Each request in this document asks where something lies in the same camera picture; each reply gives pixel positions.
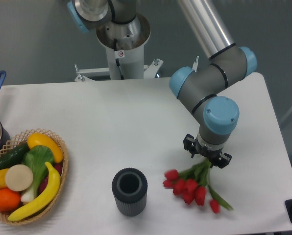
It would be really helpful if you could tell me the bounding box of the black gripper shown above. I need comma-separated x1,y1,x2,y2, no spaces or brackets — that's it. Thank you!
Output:
183,134,232,169

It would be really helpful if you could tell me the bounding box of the red tulip bouquet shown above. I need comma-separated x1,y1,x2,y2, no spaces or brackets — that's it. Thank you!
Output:
163,159,233,214

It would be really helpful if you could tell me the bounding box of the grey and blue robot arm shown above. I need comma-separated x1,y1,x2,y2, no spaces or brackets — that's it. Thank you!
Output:
67,0,257,168

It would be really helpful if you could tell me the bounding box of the dark grey ribbed vase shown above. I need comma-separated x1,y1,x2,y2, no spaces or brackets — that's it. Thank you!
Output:
111,167,148,217

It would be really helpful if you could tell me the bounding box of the red purple vegetable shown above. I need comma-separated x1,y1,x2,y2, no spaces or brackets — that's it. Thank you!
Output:
38,163,63,195

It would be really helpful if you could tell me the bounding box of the yellow banana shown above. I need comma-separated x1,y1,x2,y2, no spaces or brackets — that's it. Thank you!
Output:
7,162,61,222

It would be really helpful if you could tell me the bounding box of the green bok choy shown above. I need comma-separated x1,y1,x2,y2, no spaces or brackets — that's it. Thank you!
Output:
21,145,54,204

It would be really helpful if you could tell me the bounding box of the beige round disc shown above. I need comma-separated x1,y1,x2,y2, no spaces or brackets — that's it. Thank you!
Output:
4,164,33,191

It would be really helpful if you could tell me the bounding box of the dark green cucumber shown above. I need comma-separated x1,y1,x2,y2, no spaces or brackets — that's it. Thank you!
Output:
0,142,30,170

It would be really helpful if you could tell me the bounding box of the orange fruit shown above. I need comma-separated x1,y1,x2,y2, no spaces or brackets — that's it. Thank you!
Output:
0,188,21,212

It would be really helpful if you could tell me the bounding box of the woven wicker basket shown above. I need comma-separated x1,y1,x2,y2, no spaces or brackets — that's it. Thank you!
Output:
0,128,69,226

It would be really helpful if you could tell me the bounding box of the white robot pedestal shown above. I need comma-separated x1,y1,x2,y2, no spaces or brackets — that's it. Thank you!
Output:
74,13,164,82

